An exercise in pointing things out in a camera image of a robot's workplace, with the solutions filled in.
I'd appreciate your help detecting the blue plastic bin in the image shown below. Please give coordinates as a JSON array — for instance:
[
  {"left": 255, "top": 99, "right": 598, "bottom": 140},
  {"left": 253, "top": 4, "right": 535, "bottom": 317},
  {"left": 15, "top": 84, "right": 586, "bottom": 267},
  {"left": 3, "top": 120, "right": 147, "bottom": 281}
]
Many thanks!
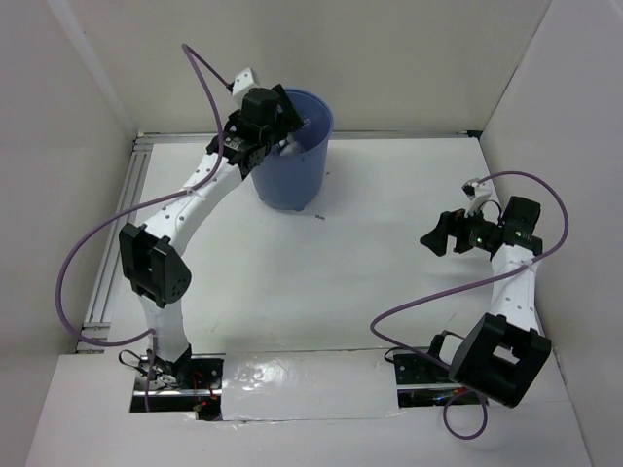
[{"left": 251, "top": 88, "right": 334, "bottom": 211}]

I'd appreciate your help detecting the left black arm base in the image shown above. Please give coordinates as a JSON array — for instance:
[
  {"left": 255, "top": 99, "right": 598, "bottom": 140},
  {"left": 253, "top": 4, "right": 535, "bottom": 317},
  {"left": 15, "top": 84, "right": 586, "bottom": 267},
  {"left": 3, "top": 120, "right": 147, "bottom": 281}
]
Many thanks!
[{"left": 118, "top": 349, "right": 224, "bottom": 421}]

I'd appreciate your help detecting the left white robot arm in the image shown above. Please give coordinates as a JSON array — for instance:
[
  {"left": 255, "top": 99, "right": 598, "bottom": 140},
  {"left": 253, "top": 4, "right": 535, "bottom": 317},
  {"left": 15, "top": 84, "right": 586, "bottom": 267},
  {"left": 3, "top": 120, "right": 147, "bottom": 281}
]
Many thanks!
[{"left": 119, "top": 85, "right": 305, "bottom": 388}]

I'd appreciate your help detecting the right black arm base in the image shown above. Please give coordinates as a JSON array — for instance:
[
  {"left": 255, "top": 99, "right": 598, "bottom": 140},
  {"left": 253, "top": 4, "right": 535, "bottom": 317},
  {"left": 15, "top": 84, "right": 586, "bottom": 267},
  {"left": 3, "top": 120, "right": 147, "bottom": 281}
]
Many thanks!
[{"left": 384, "top": 347, "right": 480, "bottom": 408}]

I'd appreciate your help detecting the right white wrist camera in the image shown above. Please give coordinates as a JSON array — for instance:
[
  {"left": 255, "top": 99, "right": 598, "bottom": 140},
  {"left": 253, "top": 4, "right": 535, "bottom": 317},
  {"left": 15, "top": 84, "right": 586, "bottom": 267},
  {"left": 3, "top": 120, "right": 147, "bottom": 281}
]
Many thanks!
[{"left": 461, "top": 179, "right": 492, "bottom": 218}]

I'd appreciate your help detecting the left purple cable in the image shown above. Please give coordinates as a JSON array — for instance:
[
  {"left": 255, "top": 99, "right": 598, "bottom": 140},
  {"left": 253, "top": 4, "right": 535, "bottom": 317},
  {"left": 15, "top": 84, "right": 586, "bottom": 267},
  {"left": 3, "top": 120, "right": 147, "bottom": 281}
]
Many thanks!
[{"left": 55, "top": 43, "right": 235, "bottom": 414}]

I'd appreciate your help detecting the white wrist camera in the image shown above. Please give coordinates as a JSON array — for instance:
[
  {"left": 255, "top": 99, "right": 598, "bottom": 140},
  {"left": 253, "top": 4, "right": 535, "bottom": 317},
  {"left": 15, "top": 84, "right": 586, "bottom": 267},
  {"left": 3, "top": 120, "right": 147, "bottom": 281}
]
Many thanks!
[
  {"left": 461, "top": 179, "right": 492, "bottom": 218},
  {"left": 230, "top": 67, "right": 258, "bottom": 98}
]

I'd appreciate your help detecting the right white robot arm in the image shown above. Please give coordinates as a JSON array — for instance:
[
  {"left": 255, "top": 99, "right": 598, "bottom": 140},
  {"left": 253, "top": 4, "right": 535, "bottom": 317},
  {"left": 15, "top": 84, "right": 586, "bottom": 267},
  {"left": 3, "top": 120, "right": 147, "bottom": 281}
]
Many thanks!
[{"left": 420, "top": 189, "right": 552, "bottom": 408}]

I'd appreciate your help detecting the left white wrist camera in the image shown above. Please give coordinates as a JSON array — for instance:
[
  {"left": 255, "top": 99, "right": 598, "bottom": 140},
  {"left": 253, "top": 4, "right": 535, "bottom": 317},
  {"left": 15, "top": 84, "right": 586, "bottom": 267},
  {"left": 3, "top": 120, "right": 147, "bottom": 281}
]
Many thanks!
[{"left": 230, "top": 67, "right": 258, "bottom": 98}]

